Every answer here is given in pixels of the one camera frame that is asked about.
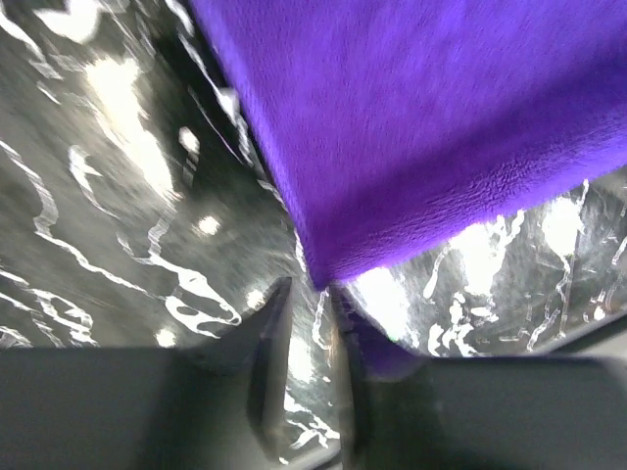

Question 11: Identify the purple towel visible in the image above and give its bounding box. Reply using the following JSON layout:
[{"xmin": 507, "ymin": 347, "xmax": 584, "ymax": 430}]
[{"xmin": 191, "ymin": 1, "xmax": 626, "ymax": 378}]

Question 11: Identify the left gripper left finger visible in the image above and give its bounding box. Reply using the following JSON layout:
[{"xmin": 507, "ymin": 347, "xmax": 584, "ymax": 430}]
[{"xmin": 1, "ymin": 278, "xmax": 292, "ymax": 469}]

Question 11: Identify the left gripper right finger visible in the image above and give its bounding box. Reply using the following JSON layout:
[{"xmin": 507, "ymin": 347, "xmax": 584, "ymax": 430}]
[{"xmin": 330, "ymin": 287, "xmax": 626, "ymax": 469}]

